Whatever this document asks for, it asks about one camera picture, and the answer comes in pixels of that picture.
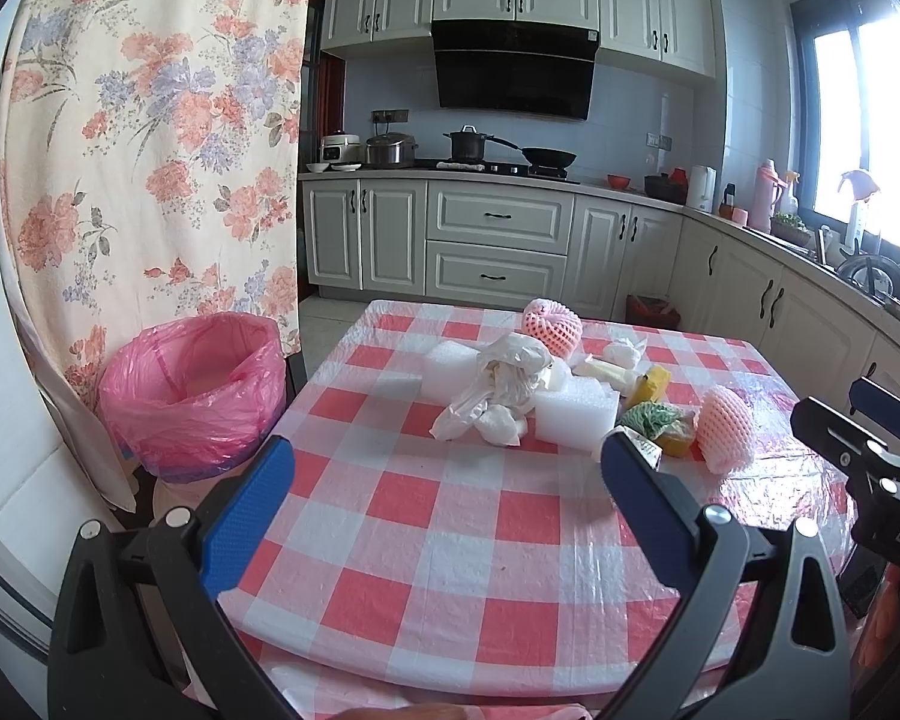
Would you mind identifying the white foam block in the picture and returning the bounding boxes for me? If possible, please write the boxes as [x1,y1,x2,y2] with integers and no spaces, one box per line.
[535,377,619,454]
[421,340,479,405]

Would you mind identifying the pink lined trash bin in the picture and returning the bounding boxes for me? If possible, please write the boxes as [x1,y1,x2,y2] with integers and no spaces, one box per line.
[97,312,286,483]

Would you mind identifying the black range hood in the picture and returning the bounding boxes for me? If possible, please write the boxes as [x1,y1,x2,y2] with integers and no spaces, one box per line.
[430,20,600,121]

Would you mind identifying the black gas stove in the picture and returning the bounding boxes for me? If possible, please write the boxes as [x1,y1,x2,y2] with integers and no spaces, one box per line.
[413,160,572,184]

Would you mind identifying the white tissue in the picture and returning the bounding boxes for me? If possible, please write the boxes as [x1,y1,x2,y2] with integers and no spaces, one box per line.
[601,333,647,371]

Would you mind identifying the kitchen window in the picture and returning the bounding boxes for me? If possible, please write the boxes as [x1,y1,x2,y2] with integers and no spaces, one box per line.
[790,0,900,252]

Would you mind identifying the floral cream curtain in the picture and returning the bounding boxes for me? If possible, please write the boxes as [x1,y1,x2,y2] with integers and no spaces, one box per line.
[0,0,317,410]

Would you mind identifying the black frying pan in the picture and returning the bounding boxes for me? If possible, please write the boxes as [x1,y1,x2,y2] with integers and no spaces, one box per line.
[521,146,577,171]

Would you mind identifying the pink thermos bottle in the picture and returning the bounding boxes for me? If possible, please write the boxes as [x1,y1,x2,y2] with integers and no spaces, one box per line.
[748,158,785,234]

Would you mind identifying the red white checkered tablecloth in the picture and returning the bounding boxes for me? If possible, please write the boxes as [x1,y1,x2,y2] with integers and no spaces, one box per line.
[215,297,857,720]

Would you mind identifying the white rice cooker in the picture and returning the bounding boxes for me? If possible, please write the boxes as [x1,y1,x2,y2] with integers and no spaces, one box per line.
[320,133,364,164]

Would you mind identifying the yellow sponge piece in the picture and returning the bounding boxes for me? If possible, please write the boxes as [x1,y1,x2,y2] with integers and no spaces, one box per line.
[629,364,671,406]

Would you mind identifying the white plastic bag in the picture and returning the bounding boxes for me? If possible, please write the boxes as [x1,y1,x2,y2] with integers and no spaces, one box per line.
[429,333,571,447]

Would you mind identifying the yellow sponge with grey scourer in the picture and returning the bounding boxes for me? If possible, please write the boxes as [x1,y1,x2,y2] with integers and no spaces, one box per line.
[653,419,696,458]

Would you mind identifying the red floor bin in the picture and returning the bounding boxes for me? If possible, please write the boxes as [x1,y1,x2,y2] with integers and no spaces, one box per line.
[626,294,681,330]

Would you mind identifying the white lower kitchen cabinets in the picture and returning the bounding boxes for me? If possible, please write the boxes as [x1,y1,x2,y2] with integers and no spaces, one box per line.
[301,169,900,408]

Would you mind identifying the floral green paper wrapper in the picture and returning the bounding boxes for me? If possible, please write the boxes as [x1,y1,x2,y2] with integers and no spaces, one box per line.
[617,401,683,440]

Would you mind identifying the white electric kettle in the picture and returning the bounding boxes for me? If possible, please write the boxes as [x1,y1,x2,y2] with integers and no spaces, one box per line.
[686,164,717,213]

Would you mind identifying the person's right hand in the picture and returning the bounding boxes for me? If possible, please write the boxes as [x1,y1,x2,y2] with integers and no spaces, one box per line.
[857,566,900,670]

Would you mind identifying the steel pressure cooker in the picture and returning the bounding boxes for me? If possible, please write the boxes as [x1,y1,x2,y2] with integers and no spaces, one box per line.
[364,132,418,169]

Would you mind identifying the pink foam net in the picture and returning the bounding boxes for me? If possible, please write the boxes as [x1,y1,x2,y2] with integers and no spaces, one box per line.
[521,298,582,361]
[696,385,756,476]

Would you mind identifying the black lidded saucepan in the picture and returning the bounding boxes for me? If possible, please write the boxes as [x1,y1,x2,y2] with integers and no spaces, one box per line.
[445,125,520,164]

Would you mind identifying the red bowl on counter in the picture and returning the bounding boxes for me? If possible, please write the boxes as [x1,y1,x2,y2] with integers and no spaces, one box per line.
[606,174,631,190]

